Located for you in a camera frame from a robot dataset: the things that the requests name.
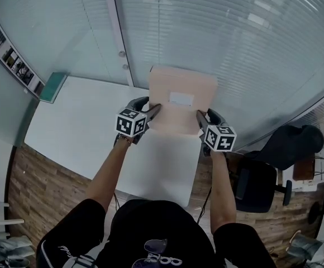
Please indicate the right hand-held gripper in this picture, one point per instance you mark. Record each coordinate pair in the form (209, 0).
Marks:
(220, 138)

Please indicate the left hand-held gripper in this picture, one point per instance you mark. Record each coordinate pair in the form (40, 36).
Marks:
(129, 123)

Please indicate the pink cardboard box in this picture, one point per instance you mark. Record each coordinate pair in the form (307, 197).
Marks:
(178, 85)

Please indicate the person's left forearm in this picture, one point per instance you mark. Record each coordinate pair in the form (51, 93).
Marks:
(109, 174)

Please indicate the person's right forearm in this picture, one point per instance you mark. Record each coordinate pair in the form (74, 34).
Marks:
(222, 191)

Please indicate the white desk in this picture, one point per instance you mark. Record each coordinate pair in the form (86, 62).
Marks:
(78, 127)

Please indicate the round metal glass fitting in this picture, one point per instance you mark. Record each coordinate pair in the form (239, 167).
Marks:
(125, 67)
(121, 53)

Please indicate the black office chair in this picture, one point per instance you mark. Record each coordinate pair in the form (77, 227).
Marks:
(262, 183)

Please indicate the green book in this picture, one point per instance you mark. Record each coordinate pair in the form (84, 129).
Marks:
(53, 88)

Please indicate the brown box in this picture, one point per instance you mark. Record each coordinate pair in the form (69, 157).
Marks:
(304, 168)

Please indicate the person's black shirt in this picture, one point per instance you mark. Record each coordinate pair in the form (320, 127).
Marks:
(156, 227)

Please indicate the white side table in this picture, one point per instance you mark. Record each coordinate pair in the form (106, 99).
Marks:
(318, 183)

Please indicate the dark sunglasses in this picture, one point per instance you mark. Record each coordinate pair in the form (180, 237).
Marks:
(155, 246)

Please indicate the grey cloth bag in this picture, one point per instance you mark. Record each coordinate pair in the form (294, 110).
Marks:
(304, 246)
(14, 247)

